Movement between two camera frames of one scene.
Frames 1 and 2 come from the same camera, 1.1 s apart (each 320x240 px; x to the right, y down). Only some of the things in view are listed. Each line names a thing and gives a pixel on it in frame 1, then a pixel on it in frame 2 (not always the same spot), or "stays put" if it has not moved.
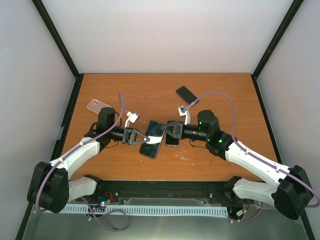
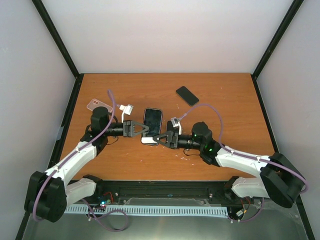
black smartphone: [185, 93] stays put
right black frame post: [292, 10] stays put
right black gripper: [178, 130] → [170, 135]
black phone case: [155, 135] → [153, 119]
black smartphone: [155, 133] → [152, 118]
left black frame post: [62, 47] stays put
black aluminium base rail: [218, 192] stays put
